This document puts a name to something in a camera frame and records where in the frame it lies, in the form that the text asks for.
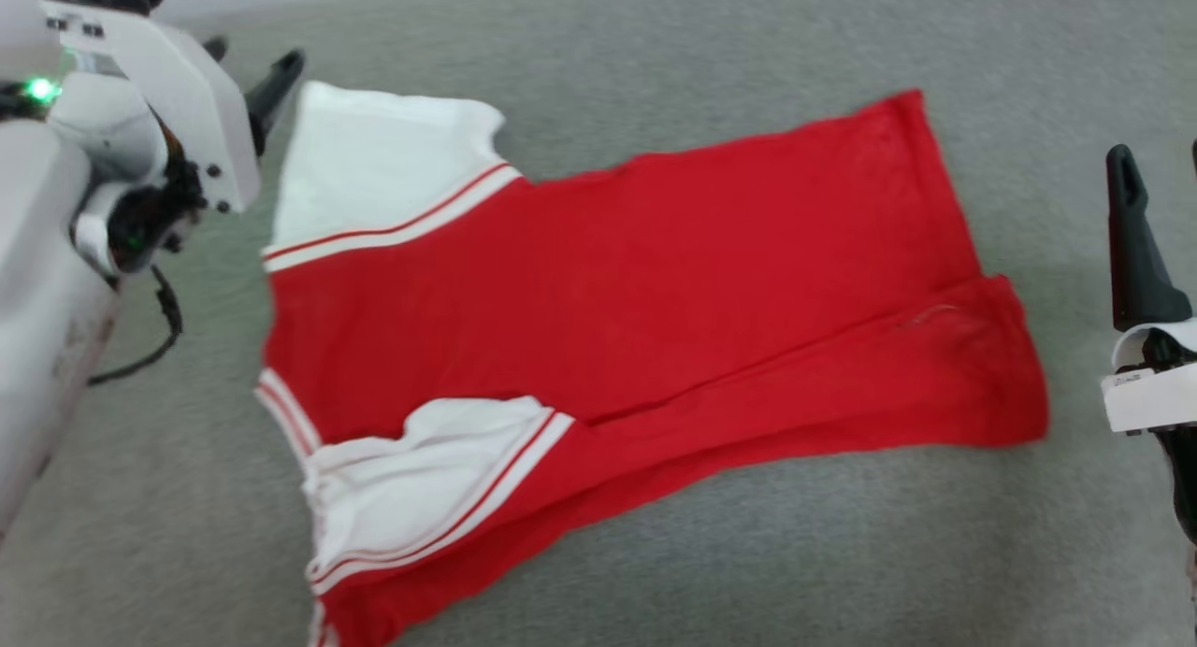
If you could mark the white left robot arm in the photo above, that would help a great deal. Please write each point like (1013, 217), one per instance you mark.
(56, 254)

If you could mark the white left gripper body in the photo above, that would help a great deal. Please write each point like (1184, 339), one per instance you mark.
(187, 95)

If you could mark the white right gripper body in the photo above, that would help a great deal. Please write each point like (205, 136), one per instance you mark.
(1150, 385)

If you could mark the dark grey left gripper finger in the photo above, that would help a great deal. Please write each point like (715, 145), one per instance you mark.
(273, 91)
(215, 49)

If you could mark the red and white garment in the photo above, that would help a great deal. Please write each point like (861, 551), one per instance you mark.
(655, 301)

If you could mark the grey fabric sofa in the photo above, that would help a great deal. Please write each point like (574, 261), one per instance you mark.
(655, 67)

